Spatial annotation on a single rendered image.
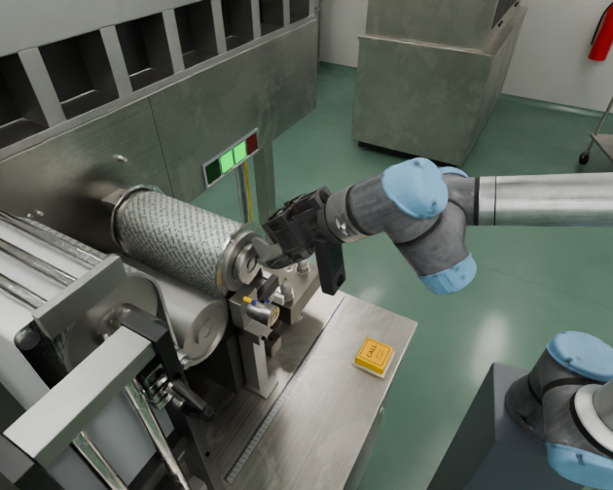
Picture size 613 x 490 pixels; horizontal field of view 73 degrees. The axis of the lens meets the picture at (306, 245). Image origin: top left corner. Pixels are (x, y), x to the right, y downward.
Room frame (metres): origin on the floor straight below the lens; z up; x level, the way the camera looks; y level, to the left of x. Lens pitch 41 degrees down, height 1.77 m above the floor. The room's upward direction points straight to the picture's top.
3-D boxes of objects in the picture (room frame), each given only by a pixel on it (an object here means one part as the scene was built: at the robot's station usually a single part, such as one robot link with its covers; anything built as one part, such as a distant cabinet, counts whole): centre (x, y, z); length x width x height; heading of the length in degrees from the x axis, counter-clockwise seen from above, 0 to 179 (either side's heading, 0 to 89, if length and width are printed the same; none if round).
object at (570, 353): (0.44, -0.51, 1.07); 0.13 x 0.12 x 0.14; 160
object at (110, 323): (0.32, 0.22, 1.33); 0.06 x 0.06 x 0.06; 61
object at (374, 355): (0.58, -0.16, 0.91); 0.07 x 0.07 x 0.02; 61
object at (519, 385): (0.44, -0.52, 0.95); 0.15 x 0.15 x 0.10
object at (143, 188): (0.68, 0.34, 1.25); 0.15 x 0.01 x 0.15; 151
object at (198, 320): (0.51, 0.29, 1.17); 0.26 x 0.12 x 0.12; 61
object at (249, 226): (0.55, 0.12, 1.25); 0.15 x 0.01 x 0.15; 151
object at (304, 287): (0.79, 0.17, 1.00); 0.40 x 0.16 x 0.06; 61
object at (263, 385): (0.50, 0.10, 1.05); 0.06 x 0.05 x 0.31; 61
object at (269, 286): (0.58, 0.10, 1.13); 0.09 x 0.06 x 0.03; 151
